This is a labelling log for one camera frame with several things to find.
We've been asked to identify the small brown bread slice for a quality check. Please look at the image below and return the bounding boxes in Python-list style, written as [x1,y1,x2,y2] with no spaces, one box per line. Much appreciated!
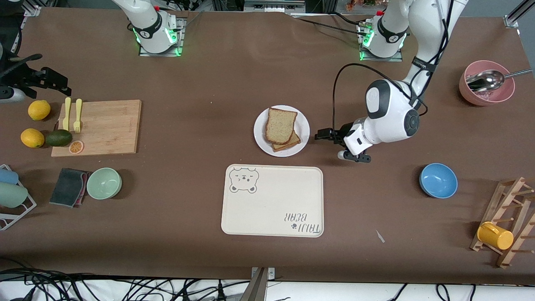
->
[271,132,301,152]

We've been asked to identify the large brown bread slice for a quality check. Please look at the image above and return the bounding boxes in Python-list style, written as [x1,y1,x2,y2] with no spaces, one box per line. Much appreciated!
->
[265,107,298,145]

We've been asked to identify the white round plate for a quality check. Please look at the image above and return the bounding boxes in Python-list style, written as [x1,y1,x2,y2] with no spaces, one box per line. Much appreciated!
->
[254,105,310,158]

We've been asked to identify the yellow lemon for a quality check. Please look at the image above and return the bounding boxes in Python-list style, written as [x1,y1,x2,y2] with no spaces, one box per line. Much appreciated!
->
[20,128,45,148]
[28,100,51,121]

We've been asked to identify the green avocado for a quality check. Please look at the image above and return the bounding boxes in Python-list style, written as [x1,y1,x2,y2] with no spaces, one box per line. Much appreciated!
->
[45,129,73,147]

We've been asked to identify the wooden cutting board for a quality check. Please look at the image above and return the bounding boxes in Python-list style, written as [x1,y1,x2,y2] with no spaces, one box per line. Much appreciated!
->
[51,99,142,158]

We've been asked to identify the cream bear print tray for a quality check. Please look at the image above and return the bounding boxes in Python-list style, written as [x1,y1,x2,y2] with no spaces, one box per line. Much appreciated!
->
[221,164,324,238]

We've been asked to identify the light blue cup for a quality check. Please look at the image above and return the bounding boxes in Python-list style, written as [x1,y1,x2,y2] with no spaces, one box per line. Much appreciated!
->
[0,168,19,185]

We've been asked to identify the dark grey folded cloth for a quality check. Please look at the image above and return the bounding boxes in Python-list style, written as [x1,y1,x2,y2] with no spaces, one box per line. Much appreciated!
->
[49,168,92,208]

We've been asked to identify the pale green bowl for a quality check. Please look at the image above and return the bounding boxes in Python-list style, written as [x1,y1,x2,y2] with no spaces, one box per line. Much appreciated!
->
[87,168,122,200]

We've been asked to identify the blue bowl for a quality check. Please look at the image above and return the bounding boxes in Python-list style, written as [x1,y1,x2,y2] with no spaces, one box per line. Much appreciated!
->
[419,163,458,199]

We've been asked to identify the pale green cup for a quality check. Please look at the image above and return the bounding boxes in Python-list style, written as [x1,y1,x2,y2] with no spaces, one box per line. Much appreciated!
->
[0,182,28,208]

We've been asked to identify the orange artificial flowers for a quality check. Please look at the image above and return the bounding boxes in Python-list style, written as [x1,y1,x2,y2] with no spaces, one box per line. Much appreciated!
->
[346,0,387,10]

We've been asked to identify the grey metal box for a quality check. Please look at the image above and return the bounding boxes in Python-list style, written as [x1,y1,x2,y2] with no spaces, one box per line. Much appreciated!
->
[244,0,306,14]

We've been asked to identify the pink bowl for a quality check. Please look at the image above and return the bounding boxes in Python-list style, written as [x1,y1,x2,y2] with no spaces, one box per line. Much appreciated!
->
[459,60,515,106]

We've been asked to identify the metal serving spoon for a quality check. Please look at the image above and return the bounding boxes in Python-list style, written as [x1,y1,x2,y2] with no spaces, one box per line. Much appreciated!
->
[466,69,532,92]

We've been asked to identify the wooden mug rack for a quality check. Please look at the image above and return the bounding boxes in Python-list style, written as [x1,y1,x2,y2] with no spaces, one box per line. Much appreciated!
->
[470,176,535,268]

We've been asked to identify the yellow mug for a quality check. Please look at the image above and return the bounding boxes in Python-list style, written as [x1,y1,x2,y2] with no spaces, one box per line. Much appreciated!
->
[477,222,514,250]

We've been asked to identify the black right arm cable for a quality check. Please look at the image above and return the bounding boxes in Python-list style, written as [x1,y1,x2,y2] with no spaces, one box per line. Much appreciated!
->
[0,54,43,78]

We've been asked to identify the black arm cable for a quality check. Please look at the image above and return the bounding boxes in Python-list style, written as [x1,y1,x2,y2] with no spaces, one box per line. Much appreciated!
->
[0,54,43,78]
[332,0,454,131]

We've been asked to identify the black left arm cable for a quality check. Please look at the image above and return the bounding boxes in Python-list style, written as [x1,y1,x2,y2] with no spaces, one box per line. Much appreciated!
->
[332,0,454,131]

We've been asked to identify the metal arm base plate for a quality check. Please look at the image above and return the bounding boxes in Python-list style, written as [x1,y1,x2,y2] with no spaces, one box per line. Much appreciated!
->
[357,21,404,62]
[138,17,187,57]

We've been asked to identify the black table cable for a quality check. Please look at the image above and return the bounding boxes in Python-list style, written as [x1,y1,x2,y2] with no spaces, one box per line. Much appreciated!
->
[290,12,370,37]

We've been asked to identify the white wire rack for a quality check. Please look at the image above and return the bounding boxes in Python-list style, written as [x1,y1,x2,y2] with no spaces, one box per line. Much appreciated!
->
[0,164,37,231]

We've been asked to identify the grey metal bracket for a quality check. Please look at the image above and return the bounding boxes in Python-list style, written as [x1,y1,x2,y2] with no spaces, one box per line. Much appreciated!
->
[238,267,276,301]

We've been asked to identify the tangled black floor cables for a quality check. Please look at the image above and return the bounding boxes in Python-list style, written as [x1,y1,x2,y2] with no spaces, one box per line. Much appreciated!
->
[0,268,251,301]

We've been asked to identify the aluminium frame profile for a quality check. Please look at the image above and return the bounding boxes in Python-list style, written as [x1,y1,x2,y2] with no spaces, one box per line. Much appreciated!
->
[504,0,535,29]

